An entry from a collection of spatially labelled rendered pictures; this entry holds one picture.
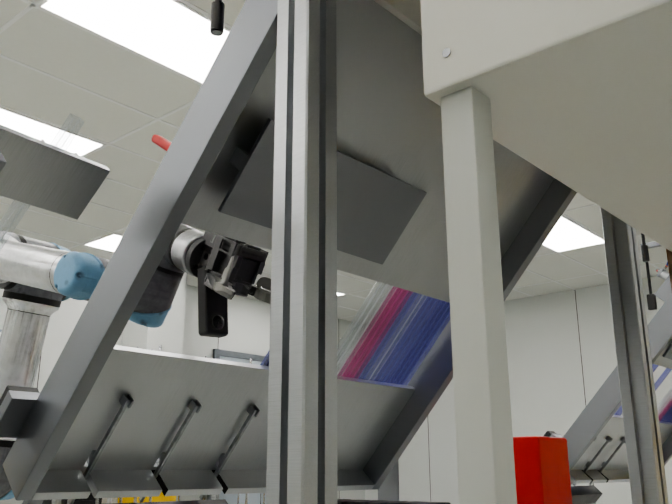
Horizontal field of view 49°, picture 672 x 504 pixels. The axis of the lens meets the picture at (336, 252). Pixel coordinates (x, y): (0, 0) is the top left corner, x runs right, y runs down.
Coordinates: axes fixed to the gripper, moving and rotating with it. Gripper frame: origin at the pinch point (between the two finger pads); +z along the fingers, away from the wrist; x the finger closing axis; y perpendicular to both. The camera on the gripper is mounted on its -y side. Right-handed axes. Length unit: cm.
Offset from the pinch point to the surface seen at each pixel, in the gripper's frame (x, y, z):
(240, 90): -31.5, 25.2, 18.2
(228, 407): -4.3, -15.1, 3.6
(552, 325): 849, -17, -383
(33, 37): 84, 51, -344
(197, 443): -6.0, -21.6, 2.0
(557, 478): 75, -19, 19
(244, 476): 5.4, -26.8, 2.1
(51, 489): -27.8, -27.4, 4.1
